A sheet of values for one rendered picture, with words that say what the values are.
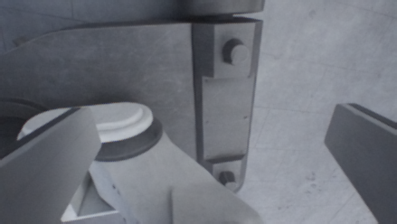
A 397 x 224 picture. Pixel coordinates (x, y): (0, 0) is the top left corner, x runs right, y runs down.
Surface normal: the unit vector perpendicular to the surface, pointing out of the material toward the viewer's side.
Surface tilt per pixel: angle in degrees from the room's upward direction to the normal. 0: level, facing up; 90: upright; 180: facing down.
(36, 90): 0
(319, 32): 0
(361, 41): 0
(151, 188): 90
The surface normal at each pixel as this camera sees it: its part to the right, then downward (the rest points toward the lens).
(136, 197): -0.03, -0.88
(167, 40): 0.18, 0.47
